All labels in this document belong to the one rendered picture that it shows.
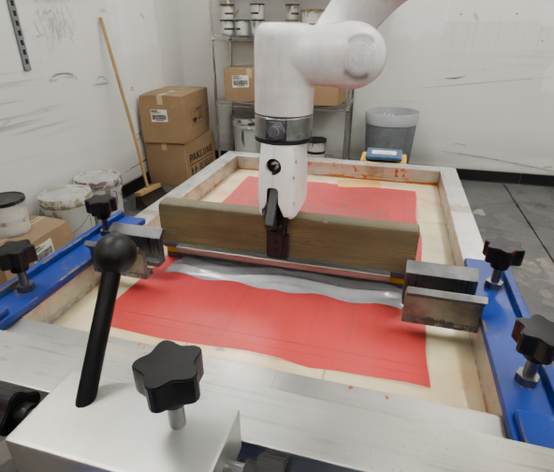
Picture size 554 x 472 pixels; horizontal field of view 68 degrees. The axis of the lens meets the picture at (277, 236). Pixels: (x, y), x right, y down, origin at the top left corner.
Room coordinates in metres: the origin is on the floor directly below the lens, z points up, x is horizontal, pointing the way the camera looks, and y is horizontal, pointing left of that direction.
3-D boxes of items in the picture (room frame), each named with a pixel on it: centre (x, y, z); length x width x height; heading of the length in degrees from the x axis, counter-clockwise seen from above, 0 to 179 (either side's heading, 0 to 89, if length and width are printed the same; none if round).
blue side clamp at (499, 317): (0.35, -0.25, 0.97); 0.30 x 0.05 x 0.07; 165
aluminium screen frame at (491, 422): (0.66, -0.04, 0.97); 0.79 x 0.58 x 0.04; 165
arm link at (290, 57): (0.54, -0.05, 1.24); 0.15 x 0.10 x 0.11; 100
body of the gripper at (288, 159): (0.55, -0.01, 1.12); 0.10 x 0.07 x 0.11; 165
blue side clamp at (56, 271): (0.50, 0.29, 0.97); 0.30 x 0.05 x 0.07; 165
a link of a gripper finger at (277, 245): (0.52, 0.00, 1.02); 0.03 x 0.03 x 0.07; 75
